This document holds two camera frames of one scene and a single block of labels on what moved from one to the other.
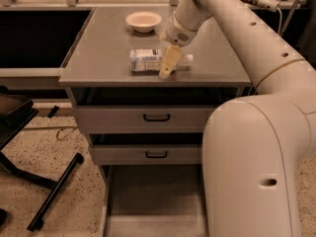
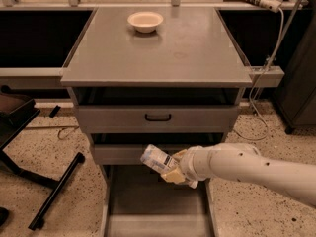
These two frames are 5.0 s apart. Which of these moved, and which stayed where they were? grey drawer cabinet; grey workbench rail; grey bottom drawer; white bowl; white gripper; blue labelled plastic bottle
Moved: white gripper; blue labelled plastic bottle
Stayed: grey workbench rail; grey bottom drawer; grey drawer cabinet; white bowl
